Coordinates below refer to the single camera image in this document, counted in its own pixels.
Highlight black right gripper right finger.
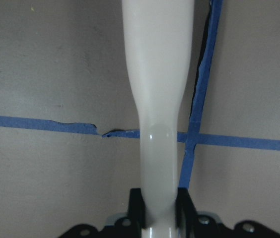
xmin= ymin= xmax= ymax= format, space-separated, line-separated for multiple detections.
xmin=176 ymin=187 xmax=198 ymax=238

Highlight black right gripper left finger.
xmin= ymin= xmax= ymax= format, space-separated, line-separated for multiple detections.
xmin=129 ymin=188 xmax=145 ymax=228

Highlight beige hand brush black bristles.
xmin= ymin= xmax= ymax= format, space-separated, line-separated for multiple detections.
xmin=122 ymin=0 xmax=195 ymax=238

